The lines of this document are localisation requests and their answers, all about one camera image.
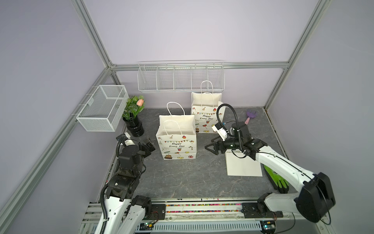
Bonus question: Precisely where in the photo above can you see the large white party paper bag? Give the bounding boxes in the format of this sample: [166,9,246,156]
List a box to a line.
[225,150,263,177]

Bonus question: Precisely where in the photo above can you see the small white party paper bag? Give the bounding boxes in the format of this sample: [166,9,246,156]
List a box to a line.
[156,111,197,160]

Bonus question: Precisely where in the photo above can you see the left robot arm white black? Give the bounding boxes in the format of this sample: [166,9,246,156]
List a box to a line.
[95,133,155,234]

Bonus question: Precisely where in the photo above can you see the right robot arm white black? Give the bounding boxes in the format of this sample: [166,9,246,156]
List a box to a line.
[205,103,336,225]

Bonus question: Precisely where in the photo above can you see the rear white party paper bag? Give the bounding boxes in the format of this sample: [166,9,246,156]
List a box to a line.
[191,80,226,134]

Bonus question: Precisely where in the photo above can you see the pink purple toy rake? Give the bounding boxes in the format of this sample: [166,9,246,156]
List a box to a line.
[244,110,257,125]

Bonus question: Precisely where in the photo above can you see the potted plant with pink flower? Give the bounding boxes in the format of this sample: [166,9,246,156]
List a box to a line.
[122,96,145,137]

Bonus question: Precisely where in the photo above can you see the green black work glove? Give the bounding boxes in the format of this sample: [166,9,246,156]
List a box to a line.
[263,164,290,194]

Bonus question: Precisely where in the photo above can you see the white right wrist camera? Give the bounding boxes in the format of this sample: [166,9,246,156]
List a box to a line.
[212,123,234,141]

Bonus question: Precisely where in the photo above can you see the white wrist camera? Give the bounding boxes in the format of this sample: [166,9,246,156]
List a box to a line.
[116,132,140,147]
[212,123,234,141]

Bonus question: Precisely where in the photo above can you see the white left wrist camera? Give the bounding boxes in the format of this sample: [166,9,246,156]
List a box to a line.
[116,132,140,147]

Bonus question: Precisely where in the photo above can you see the white wire side basket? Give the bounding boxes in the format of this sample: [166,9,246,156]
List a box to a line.
[76,85,129,132]

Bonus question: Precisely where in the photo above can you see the white wire wall shelf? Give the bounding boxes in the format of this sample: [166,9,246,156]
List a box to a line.
[137,60,226,92]

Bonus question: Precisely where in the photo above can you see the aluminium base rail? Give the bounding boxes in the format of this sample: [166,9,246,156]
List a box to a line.
[78,198,322,234]

